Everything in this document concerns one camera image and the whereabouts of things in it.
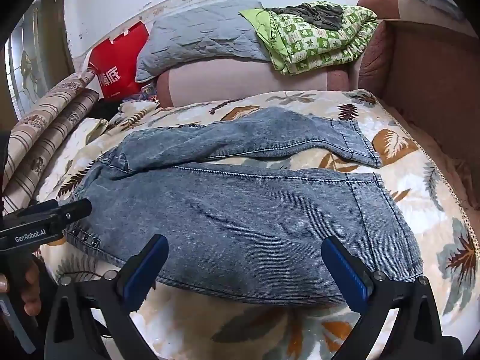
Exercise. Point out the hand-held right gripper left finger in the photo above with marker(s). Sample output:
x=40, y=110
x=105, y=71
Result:
x=147, y=269

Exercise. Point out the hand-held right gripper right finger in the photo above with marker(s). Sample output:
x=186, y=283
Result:
x=344, y=270

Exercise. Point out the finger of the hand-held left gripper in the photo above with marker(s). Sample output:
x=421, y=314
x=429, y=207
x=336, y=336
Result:
x=75, y=210

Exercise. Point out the blue denim pants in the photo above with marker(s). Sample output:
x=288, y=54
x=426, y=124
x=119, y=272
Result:
x=243, y=213

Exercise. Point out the person's left hand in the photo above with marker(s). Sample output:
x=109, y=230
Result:
x=26, y=288

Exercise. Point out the striped beige rolled cushion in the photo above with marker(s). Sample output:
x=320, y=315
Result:
x=48, y=101
x=45, y=146

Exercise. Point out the pale green cloth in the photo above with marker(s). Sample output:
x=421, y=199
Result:
x=96, y=129

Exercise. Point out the leaf print blanket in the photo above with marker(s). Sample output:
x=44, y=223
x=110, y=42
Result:
x=412, y=180

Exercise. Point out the red cloth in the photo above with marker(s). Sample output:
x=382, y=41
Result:
x=116, y=63

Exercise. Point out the patterned glass door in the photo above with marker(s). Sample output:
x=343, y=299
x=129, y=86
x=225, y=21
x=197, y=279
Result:
x=33, y=52

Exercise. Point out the green patterned quilt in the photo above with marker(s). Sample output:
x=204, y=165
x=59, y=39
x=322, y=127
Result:
x=311, y=47

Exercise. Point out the dark olive garment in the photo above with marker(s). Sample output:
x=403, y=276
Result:
x=318, y=17

